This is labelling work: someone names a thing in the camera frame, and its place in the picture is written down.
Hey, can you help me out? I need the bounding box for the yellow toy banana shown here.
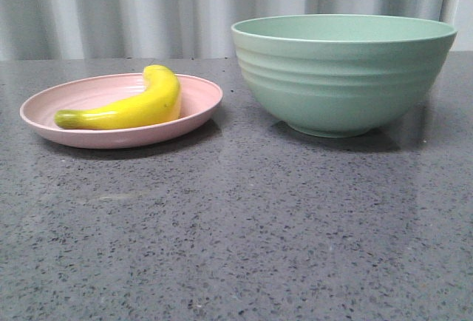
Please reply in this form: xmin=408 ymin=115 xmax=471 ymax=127
xmin=54 ymin=65 xmax=182 ymax=130

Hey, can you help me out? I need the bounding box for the green ribbed bowl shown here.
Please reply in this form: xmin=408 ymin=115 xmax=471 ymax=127
xmin=231 ymin=14 xmax=457 ymax=138

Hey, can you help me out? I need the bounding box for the pink round plate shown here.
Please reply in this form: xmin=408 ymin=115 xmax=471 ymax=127
xmin=20 ymin=72 xmax=222 ymax=149

